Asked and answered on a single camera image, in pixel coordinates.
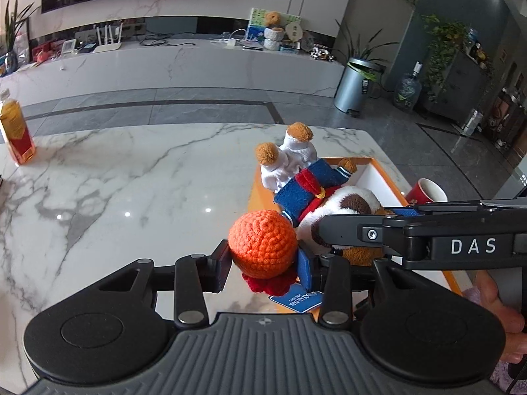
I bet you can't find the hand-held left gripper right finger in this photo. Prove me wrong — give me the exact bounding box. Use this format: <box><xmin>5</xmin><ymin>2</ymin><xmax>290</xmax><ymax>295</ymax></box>
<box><xmin>295</xmin><ymin>246</ymin><xmax>426</xmax><ymax>327</ymax></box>

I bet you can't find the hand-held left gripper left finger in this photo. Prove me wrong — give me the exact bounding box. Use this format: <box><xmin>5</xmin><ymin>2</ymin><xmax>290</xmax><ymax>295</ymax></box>
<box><xmin>98</xmin><ymin>240</ymin><xmax>234</xmax><ymax>327</ymax></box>

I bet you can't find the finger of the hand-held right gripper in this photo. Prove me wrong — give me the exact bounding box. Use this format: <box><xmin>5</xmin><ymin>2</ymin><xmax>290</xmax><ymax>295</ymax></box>
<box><xmin>389</xmin><ymin>197</ymin><xmax>527</xmax><ymax>220</ymax></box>
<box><xmin>319</xmin><ymin>213</ymin><xmax>408</xmax><ymax>256</ymax></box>

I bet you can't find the blue paper tag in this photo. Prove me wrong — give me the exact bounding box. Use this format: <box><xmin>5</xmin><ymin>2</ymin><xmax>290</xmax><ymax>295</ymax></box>
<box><xmin>268</xmin><ymin>282</ymin><xmax>324</xmax><ymax>311</ymax></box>

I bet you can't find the orange crochet ball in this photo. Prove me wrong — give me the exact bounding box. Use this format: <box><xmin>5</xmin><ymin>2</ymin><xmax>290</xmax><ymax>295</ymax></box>
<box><xmin>228</xmin><ymin>210</ymin><xmax>303</xmax><ymax>294</ymax></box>

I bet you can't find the orange cardboard box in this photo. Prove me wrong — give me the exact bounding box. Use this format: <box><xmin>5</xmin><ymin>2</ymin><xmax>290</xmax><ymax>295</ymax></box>
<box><xmin>248</xmin><ymin>156</ymin><xmax>464</xmax><ymax>322</ymax></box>

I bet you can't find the sailor bear plush keychain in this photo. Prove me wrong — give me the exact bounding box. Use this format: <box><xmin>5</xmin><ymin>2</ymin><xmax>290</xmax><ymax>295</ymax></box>
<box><xmin>255</xmin><ymin>122</ymin><xmax>396</xmax><ymax>267</ymax></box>

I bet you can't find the person's right hand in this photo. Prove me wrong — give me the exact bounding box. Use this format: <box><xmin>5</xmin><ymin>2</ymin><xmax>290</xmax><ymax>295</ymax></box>
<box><xmin>474</xmin><ymin>269</ymin><xmax>527</xmax><ymax>365</ymax></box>

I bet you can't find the red mug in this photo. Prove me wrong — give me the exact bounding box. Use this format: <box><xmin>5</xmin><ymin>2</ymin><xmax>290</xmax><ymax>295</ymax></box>
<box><xmin>405</xmin><ymin>178</ymin><xmax>449</xmax><ymax>205</ymax></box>

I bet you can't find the grey cabinet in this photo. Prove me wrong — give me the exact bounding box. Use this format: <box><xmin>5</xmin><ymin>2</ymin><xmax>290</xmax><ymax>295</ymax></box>
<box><xmin>428</xmin><ymin>55</ymin><xmax>495</xmax><ymax>124</ymax></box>

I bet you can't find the water jug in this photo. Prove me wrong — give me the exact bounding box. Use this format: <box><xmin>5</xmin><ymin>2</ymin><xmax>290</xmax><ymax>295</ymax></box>
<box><xmin>393</xmin><ymin>62</ymin><xmax>423</xmax><ymax>111</ymax></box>

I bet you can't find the grey trash can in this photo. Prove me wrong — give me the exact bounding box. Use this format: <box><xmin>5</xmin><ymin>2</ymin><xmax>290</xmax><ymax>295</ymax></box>
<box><xmin>333</xmin><ymin>58</ymin><xmax>381</xmax><ymax>117</ymax></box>

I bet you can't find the pothos plant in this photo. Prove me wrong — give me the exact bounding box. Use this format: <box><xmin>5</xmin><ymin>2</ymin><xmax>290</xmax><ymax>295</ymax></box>
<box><xmin>422</xmin><ymin>14</ymin><xmax>480</xmax><ymax>103</ymax></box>

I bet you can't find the long leaf green plant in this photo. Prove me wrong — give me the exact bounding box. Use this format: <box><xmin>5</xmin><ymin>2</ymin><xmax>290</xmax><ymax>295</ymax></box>
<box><xmin>335</xmin><ymin>18</ymin><xmax>400</xmax><ymax>83</ymax></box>

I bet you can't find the marble television console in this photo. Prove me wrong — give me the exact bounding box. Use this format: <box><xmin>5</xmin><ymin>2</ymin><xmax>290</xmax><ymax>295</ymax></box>
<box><xmin>0</xmin><ymin>39</ymin><xmax>346</xmax><ymax>103</ymax></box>

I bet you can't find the wooden round sign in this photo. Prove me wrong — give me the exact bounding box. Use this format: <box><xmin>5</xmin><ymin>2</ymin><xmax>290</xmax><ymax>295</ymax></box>
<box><xmin>284</xmin><ymin>22</ymin><xmax>304</xmax><ymax>44</ymax></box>

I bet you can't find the green and blue picture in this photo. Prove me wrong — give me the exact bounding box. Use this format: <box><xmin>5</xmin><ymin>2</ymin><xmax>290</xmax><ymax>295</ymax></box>
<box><xmin>248</xmin><ymin>7</ymin><xmax>302</xmax><ymax>44</ymax></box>

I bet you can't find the orange drink bottle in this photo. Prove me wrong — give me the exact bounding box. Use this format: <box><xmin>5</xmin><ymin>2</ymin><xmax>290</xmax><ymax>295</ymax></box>
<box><xmin>0</xmin><ymin>89</ymin><xmax>36</xmax><ymax>166</ymax></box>

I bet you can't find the white router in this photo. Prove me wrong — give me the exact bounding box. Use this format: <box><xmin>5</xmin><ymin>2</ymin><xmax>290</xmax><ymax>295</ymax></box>
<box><xmin>93</xmin><ymin>25</ymin><xmax>123</xmax><ymax>53</ymax></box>

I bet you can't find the potted green plant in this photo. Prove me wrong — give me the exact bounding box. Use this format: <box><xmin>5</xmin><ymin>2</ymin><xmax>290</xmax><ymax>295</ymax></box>
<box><xmin>0</xmin><ymin>0</ymin><xmax>38</xmax><ymax>56</ymax></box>

